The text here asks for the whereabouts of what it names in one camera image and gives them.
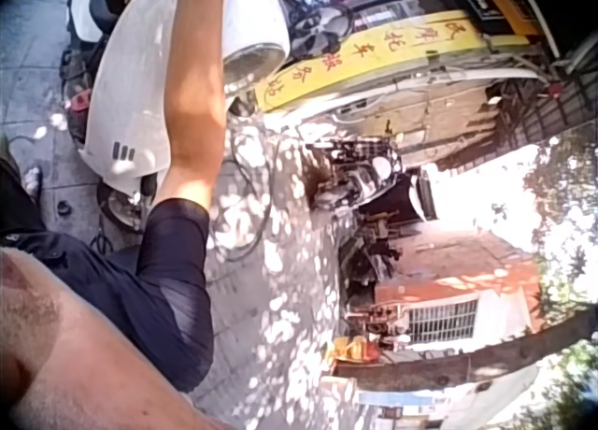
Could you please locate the red brick building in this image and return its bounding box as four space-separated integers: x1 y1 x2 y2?
368 223 548 356

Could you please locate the white electric scooter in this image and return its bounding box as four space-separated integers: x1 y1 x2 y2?
59 0 292 237

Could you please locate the black hose on ground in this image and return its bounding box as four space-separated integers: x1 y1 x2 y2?
205 125 284 263

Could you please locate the green tree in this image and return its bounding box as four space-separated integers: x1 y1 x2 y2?
522 125 598 328

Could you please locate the white barred window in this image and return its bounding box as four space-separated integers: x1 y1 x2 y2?
406 298 480 345

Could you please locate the black electric fan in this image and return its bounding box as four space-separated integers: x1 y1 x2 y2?
284 0 359 60

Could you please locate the yellow shop sign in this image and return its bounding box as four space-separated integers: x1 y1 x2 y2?
255 9 491 114

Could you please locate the dark parked scooter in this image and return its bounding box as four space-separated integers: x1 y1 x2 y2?
303 137 438 223

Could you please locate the cluttered roadside stall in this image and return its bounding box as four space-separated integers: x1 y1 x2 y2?
329 214 412 366

